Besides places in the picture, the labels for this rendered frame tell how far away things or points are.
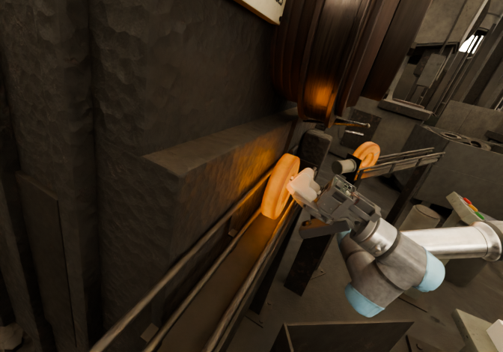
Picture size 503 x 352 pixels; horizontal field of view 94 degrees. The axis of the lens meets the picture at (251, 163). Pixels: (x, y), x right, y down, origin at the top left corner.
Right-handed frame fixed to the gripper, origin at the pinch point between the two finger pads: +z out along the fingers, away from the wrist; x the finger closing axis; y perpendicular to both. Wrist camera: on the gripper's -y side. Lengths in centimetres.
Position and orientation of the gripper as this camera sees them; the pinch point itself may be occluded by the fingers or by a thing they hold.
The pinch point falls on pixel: (284, 179)
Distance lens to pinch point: 55.4
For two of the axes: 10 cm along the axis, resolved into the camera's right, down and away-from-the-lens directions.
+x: -4.3, 3.1, -8.5
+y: 4.4, -7.5, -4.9
